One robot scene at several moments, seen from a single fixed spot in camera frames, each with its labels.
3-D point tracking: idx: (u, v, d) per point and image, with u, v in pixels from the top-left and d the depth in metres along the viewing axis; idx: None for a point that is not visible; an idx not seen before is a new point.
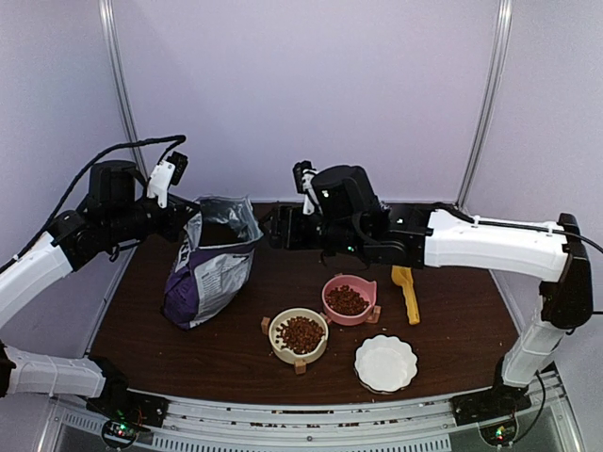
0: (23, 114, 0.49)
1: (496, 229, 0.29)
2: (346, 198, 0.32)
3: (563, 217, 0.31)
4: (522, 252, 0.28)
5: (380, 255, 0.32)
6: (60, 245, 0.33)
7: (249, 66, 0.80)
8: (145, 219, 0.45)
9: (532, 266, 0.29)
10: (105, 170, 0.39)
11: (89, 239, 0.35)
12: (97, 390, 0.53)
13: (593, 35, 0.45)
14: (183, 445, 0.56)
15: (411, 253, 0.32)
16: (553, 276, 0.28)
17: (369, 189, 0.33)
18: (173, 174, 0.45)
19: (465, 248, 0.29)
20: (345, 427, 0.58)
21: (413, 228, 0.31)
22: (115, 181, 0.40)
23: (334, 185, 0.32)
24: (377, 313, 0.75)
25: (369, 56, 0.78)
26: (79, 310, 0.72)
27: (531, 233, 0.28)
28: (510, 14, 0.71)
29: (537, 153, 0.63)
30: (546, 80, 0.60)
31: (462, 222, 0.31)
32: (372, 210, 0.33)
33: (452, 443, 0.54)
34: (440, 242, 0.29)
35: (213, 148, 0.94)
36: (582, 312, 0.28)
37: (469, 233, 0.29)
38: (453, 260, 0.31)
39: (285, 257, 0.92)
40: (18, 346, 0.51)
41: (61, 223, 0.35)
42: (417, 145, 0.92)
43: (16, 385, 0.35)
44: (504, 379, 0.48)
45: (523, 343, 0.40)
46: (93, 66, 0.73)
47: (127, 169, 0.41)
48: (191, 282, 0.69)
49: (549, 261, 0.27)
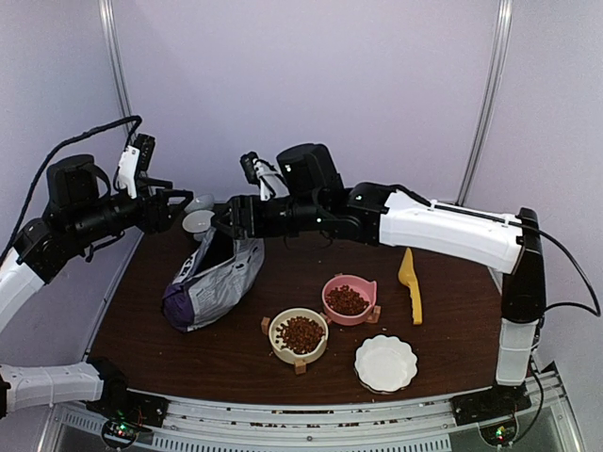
0: (24, 114, 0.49)
1: (453, 214, 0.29)
2: (306, 174, 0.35)
3: (525, 212, 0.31)
4: (475, 240, 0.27)
5: (335, 230, 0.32)
6: (24, 261, 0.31)
7: (249, 66, 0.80)
8: (115, 214, 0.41)
9: (487, 257, 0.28)
10: (56, 173, 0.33)
11: (57, 250, 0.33)
12: (97, 394, 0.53)
13: (592, 36, 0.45)
14: (183, 445, 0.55)
15: (367, 231, 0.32)
16: (507, 268, 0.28)
17: (329, 170, 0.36)
18: (138, 160, 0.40)
19: (417, 229, 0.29)
20: (345, 427, 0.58)
21: (369, 204, 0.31)
22: (73, 180, 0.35)
23: (295, 161, 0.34)
24: (377, 312, 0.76)
25: (367, 56, 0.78)
26: (79, 311, 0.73)
27: (490, 222, 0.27)
28: (510, 14, 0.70)
29: (537, 153, 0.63)
30: (547, 79, 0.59)
31: (420, 204, 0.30)
32: (332, 186, 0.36)
33: (452, 443, 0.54)
34: (394, 220, 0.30)
35: (213, 148, 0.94)
36: (532, 306, 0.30)
37: (424, 216, 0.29)
38: (406, 240, 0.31)
39: (285, 257, 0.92)
40: (14, 363, 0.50)
41: (26, 234, 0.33)
42: (417, 145, 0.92)
43: (14, 403, 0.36)
44: (498, 379, 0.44)
45: (501, 343, 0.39)
46: (94, 67, 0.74)
47: (81, 165, 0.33)
48: (187, 307, 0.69)
49: (502, 251, 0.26)
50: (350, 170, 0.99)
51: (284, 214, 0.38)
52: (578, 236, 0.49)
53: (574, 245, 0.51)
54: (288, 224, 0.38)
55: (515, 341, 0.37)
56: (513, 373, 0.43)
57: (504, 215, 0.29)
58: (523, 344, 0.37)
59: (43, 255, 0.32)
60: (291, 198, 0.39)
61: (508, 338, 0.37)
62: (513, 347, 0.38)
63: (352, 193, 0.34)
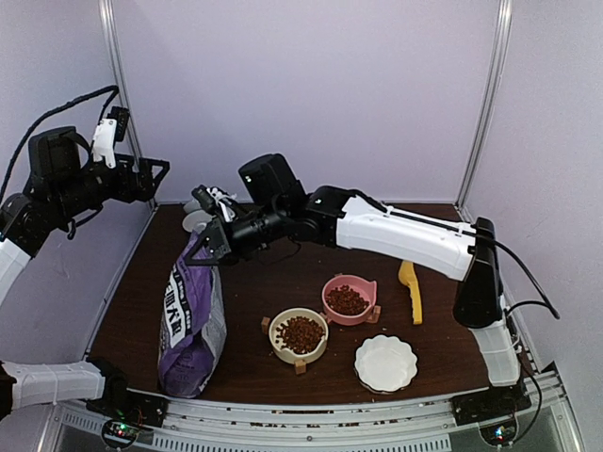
0: (24, 115, 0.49)
1: (406, 220, 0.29)
2: (266, 184, 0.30)
3: (481, 220, 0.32)
4: (428, 247, 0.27)
5: (293, 233, 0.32)
6: (8, 236, 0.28)
7: (248, 66, 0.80)
8: (98, 185, 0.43)
9: (439, 264, 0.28)
10: (40, 141, 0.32)
11: (38, 219, 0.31)
12: (99, 390, 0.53)
13: (593, 35, 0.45)
14: (183, 445, 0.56)
15: (325, 232, 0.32)
16: (459, 275, 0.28)
17: (287, 173, 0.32)
18: (117, 129, 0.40)
19: (373, 234, 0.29)
20: (345, 427, 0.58)
21: (327, 208, 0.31)
22: (55, 149, 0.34)
23: (252, 173, 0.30)
24: (377, 312, 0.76)
25: (368, 56, 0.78)
26: (79, 311, 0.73)
27: (444, 230, 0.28)
28: (509, 14, 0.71)
29: (538, 153, 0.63)
30: (548, 78, 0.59)
31: (376, 211, 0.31)
32: (290, 192, 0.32)
33: (452, 443, 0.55)
34: (350, 224, 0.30)
35: (213, 148, 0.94)
36: (485, 314, 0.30)
37: (378, 221, 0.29)
38: (362, 243, 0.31)
39: (285, 257, 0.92)
40: (15, 361, 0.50)
41: (6, 209, 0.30)
42: (417, 145, 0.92)
43: (21, 399, 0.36)
44: (493, 379, 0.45)
45: (481, 347, 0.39)
46: (94, 68, 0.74)
47: (66, 133, 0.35)
48: (204, 352, 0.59)
49: (454, 260, 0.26)
50: (350, 170, 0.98)
51: (253, 228, 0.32)
52: (579, 236, 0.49)
53: (574, 246, 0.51)
54: (260, 237, 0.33)
55: (489, 344, 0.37)
56: (511, 374, 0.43)
57: (460, 224, 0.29)
58: (499, 346, 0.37)
59: (25, 229, 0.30)
60: (254, 212, 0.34)
61: (486, 342, 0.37)
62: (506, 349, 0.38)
63: (312, 196, 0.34)
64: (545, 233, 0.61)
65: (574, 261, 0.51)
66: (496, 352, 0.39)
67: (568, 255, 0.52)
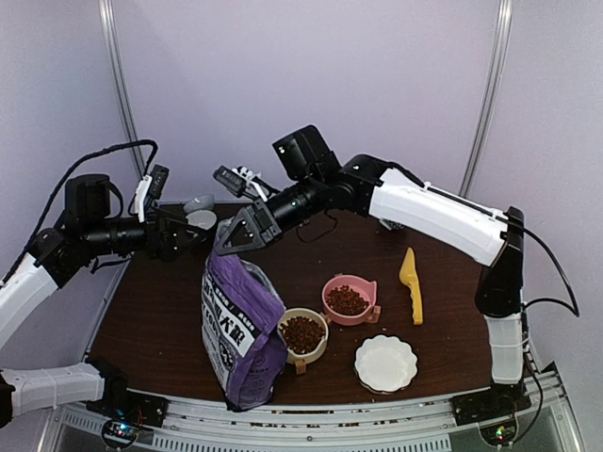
0: (24, 115, 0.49)
1: (444, 199, 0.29)
2: (300, 155, 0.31)
3: (513, 210, 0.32)
4: (461, 227, 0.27)
5: (328, 200, 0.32)
6: (43, 265, 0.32)
7: (248, 66, 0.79)
8: (120, 234, 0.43)
9: (468, 247, 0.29)
10: (77, 186, 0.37)
11: (72, 255, 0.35)
12: (99, 392, 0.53)
13: (592, 37, 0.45)
14: (183, 445, 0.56)
15: (359, 200, 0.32)
16: (486, 261, 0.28)
17: (319, 143, 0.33)
18: (152, 185, 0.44)
19: (407, 207, 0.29)
20: (345, 427, 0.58)
21: (365, 174, 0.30)
22: (89, 194, 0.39)
23: (287, 142, 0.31)
24: (377, 312, 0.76)
25: (367, 57, 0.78)
26: (80, 312, 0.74)
27: (478, 213, 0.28)
28: (509, 14, 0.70)
29: (538, 153, 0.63)
30: (548, 79, 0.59)
31: (414, 185, 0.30)
32: (324, 161, 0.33)
33: (452, 443, 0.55)
34: (387, 194, 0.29)
35: (213, 148, 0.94)
36: (507, 301, 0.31)
37: (415, 194, 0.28)
38: (396, 217, 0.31)
39: (285, 257, 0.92)
40: (17, 362, 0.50)
41: (41, 242, 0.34)
42: (417, 145, 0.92)
43: (20, 407, 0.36)
44: (495, 378, 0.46)
45: (491, 339, 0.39)
46: (94, 68, 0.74)
47: (101, 180, 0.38)
48: (275, 349, 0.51)
49: (484, 244, 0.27)
50: None
51: (294, 205, 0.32)
52: (579, 236, 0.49)
53: (574, 246, 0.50)
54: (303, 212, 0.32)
55: (499, 336, 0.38)
56: (510, 372, 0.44)
57: (494, 210, 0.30)
58: (510, 340, 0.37)
59: (59, 261, 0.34)
60: (290, 189, 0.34)
61: (498, 334, 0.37)
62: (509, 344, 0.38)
63: (348, 163, 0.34)
64: (545, 233, 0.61)
65: (574, 261, 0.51)
66: (504, 347, 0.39)
67: (569, 255, 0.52)
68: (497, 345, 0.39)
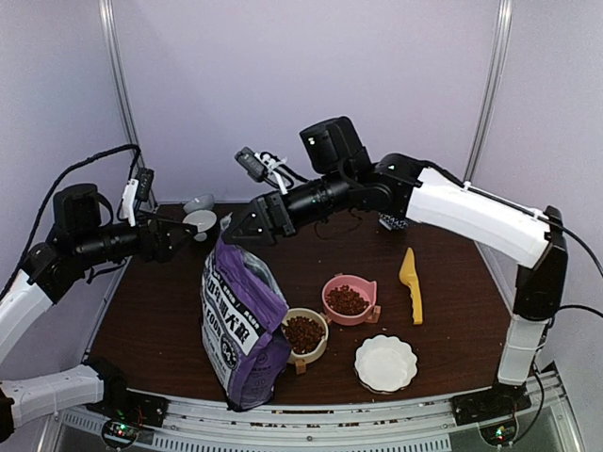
0: (24, 114, 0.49)
1: (485, 199, 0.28)
2: (334, 148, 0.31)
3: (547, 209, 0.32)
4: (506, 230, 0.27)
5: (360, 200, 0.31)
6: (37, 282, 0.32)
7: (248, 65, 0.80)
8: (114, 242, 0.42)
9: (511, 249, 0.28)
10: (64, 200, 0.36)
11: (65, 270, 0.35)
12: (99, 393, 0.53)
13: (592, 38, 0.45)
14: (183, 445, 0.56)
15: (395, 201, 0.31)
16: (529, 261, 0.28)
17: (352, 137, 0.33)
18: (139, 189, 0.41)
19: (449, 210, 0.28)
20: (345, 427, 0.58)
21: (402, 175, 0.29)
22: (79, 207, 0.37)
23: (319, 134, 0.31)
24: (377, 312, 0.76)
25: (367, 56, 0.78)
26: (79, 313, 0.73)
27: (520, 213, 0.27)
28: (509, 14, 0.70)
29: (537, 153, 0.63)
30: (547, 79, 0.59)
31: (453, 185, 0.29)
32: (358, 157, 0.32)
33: (452, 443, 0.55)
34: (428, 197, 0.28)
35: (213, 148, 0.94)
36: (547, 304, 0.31)
37: (458, 196, 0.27)
38: (433, 219, 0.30)
39: (285, 257, 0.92)
40: (18, 363, 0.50)
41: (34, 258, 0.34)
42: (417, 145, 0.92)
43: (20, 417, 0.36)
44: (499, 379, 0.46)
45: (508, 339, 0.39)
46: (94, 68, 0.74)
47: (88, 192, 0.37)
48: (280, 347, 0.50)
49: (529, 245, 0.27)
50: None
51: (316, 200, 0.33)
52: (579, 236, 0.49)
53: (575, 246, 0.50)
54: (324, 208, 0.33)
55: (518, 337, 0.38)
56: (510, 370, 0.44)
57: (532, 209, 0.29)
58: (529, 342, 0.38)
59: (53, 277, 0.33)
60: (314, 183, 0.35)
61: (518, 336, 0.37)
62: (519, 344, 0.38)
63: (381, 163, 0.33)
64: None
65: (575, 261, 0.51)
66: (516, 347, 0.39)
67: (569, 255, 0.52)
68: (514, 345, 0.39)
